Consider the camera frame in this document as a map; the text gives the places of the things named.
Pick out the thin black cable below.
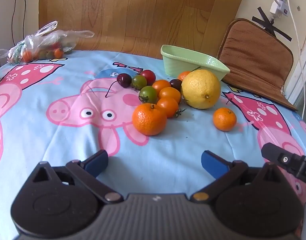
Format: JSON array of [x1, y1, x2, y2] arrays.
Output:
[[12, 0, 26, 46]]

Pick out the wooden board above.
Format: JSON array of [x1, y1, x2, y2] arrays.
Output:
[[38, 0, 246, 61]]

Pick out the printed cartoon pig blanket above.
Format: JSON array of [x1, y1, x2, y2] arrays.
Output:
[[0, 49, 306, 240]]

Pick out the large yellow lemon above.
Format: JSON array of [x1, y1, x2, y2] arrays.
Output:
[[181, 69, 221, 110]]

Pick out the dark purple tomato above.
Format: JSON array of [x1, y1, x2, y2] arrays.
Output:
[[169, 79, 183, 92]]

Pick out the orange cherry tomato with stem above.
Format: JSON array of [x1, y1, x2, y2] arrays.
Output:
[[157, 97, 187, 118]]

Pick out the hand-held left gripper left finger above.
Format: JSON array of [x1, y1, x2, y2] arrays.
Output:
[[30, 149, 124, 203]]

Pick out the brown seat cushion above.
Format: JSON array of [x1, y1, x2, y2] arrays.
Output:
[[217, 18, 299, 112]]

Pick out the red cherry tomato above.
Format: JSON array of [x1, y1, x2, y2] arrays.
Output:
[[140, 70, 156, 85]]

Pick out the plastic bag of tomatoes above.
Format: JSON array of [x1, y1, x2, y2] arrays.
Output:
[[0, 21, 95, 65]]

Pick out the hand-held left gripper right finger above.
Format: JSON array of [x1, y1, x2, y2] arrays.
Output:
[[190, 151, 285, 203]]

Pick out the dark cherry with stem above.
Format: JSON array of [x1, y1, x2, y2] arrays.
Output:
[[105, 73, 132, 98]]

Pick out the large mandarin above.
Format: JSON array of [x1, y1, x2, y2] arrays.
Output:
[[132, 103, 167, 136]]

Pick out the white framed glass door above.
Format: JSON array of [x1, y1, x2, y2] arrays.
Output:
[[283, 0, 306, 119]]

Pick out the light green plastic bowl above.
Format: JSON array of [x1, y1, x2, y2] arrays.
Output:
[[160, 44, 230, 81]]

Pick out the small mandarin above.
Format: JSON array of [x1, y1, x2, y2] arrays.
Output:
[[213, 107, 237, 132]]

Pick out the green cherry tomato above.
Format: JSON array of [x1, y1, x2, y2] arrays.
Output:
[[131, 74, 148, 91], [138, 86, 158, 104]]

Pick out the black tape cross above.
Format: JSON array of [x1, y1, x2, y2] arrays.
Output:
[[252, 7, 293, 42]]

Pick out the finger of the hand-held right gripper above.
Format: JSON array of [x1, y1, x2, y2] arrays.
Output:
[[261, 142, 306, 187]]

